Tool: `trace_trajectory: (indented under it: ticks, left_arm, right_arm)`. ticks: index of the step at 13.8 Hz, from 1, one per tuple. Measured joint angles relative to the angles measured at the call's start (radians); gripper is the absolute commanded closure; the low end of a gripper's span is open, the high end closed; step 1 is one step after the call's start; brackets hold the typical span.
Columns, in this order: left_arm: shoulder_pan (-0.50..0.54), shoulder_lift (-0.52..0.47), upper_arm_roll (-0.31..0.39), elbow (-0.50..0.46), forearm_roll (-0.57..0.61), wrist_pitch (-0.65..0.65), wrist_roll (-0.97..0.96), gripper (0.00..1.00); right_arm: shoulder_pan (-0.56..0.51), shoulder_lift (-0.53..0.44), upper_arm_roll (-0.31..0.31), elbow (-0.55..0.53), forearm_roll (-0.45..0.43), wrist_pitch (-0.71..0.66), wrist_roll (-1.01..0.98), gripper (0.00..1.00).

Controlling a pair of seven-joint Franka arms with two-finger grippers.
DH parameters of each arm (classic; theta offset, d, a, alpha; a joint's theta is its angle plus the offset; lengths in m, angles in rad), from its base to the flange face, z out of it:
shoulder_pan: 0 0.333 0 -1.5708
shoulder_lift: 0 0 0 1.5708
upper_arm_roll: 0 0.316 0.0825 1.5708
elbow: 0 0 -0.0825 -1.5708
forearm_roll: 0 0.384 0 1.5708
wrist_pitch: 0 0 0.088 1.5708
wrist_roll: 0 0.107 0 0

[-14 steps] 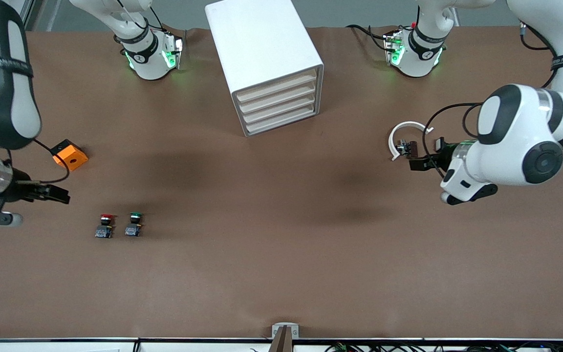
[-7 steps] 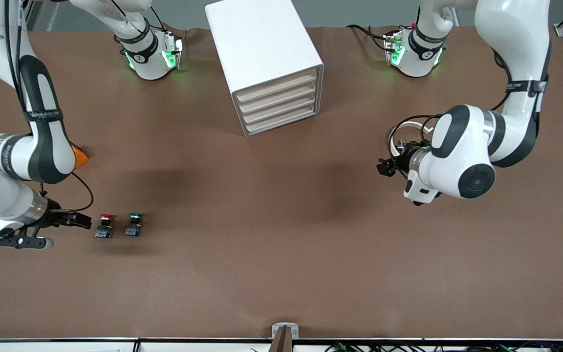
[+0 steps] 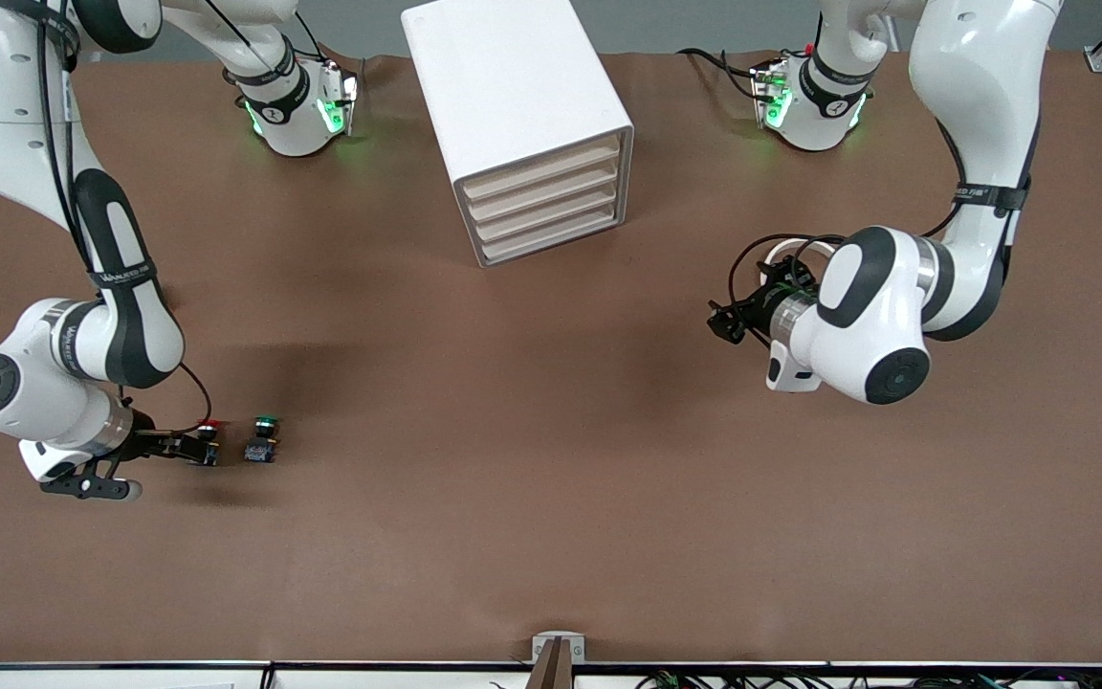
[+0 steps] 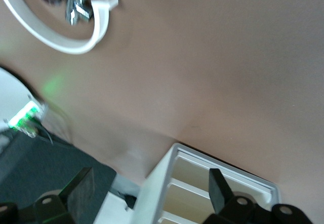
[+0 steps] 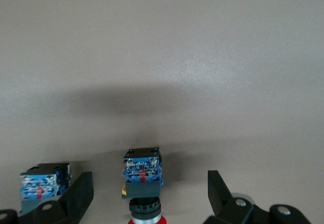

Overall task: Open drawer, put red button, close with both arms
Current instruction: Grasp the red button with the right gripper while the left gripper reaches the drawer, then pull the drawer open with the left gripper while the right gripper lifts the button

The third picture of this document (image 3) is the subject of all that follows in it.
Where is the red push button switch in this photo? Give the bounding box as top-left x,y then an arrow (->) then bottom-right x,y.
189,418 -> 230,468

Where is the white plastic tray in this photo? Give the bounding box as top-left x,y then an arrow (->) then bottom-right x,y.
467,160 -> 623,223

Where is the white curved plastic part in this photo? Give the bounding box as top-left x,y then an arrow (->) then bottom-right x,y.
763,239 -> 839,261

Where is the green push button switch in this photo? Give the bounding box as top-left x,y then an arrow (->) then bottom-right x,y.
243,414 -> 286,465

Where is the white table edge rail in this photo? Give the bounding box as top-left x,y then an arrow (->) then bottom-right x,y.
0,660 -> 1102,689

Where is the black left arm base cable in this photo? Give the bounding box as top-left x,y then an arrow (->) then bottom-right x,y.
678,46 -> 772,101

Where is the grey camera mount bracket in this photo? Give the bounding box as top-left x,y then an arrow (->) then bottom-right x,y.
531,632 -> 586,664

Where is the brown camera post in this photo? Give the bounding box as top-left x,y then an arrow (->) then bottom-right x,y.
527,638 -> 575,689

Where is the cable bundle under table edge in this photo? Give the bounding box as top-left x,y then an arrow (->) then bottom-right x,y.
635,670 -> 1102,689

